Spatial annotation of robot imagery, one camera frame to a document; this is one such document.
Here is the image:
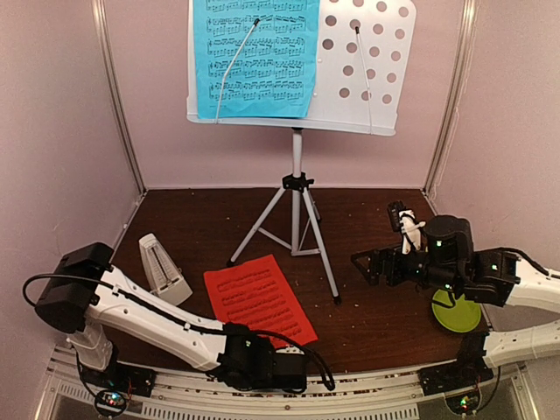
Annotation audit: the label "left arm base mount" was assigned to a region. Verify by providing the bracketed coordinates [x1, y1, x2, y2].
[78, 362, 157, 417]

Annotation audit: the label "white metronome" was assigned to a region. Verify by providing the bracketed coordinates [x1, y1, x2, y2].
[138, 234, 193, 306]

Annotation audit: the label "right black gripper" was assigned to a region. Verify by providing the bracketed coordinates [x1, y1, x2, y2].
[351, 241, 461, 295]

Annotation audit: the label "silver tripod stand legs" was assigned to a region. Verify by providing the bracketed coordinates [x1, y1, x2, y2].
[226, 128, 342, 305]

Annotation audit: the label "red sheet music paper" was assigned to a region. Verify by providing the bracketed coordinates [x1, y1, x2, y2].
[204, 255, 319, 345]

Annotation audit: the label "white perforated music stand desk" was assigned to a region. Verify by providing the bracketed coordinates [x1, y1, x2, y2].
[186, 1, 417, 137]

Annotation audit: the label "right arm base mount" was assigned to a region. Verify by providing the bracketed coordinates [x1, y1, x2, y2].
[418, 362, 494, 417]

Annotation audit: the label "blue sheet music paper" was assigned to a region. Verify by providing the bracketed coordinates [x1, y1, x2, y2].
[192, 0, 320, 120]

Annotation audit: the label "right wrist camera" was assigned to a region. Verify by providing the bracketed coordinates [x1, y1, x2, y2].
[388, 201, 426, 255]

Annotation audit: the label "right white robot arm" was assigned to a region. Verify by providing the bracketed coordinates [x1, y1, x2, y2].
[351, 215, 559, 387]

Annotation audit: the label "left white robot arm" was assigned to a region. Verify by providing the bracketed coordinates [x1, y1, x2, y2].
[23, 242, 336, 393]

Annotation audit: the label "yellow-green plate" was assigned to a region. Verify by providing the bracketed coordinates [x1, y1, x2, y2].
[431, 290, 482, 333]

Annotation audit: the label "left aluminium corner post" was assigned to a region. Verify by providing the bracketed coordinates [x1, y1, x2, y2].
[91, 0, 147, 196]

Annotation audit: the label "aluminium front rail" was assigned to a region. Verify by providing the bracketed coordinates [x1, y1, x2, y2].
[31, 346, 539, 419]

